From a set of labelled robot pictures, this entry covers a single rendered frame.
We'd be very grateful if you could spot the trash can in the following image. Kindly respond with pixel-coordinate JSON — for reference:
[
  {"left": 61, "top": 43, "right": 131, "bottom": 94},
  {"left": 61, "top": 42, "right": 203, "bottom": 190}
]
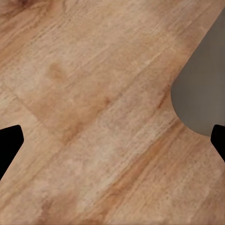
[{"left": 171, "top": 7, "right": 225, "bottom": 137}]

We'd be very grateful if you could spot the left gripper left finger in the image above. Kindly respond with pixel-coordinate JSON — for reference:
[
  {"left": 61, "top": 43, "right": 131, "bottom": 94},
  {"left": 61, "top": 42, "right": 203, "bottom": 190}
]
[{"left": 0, "top": 125, "right": 24, "bottom": 180}]

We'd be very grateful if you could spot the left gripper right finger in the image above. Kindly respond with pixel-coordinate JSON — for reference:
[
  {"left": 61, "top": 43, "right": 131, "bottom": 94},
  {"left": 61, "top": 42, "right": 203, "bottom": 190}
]
[{"left": 211, "top": 125, "right": 225, "bottom": 161}]

